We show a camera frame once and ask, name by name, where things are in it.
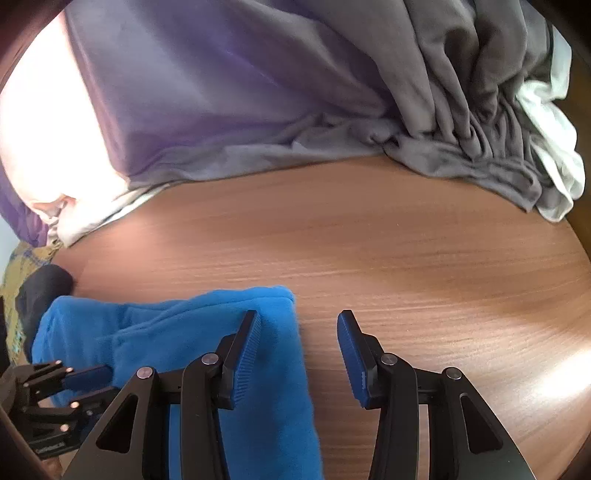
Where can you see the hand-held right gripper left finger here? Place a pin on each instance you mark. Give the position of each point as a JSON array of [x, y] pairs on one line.
[[242, 364]]

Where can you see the yellow patterned cloth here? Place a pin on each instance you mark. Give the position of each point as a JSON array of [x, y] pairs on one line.
[[14, 277]]

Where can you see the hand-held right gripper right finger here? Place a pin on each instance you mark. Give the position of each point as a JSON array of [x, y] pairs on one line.
[[353, 364]]

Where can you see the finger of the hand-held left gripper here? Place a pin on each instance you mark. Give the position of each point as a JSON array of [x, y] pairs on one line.
[[94, 400], [87, 374]]

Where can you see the purple grey cloth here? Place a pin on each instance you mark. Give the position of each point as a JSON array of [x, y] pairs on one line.
[[221, 92]]

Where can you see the blue pants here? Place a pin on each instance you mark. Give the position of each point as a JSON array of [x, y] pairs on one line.
[[184, 323]]

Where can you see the white crumpled cloth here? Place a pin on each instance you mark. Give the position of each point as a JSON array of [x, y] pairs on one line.
[[554, 138]]

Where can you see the grey crumpled cloth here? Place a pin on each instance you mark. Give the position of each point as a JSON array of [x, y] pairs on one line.
[[471, 106]]

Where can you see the dark cloth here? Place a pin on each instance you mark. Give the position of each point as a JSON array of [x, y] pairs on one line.
[[44, 290]]

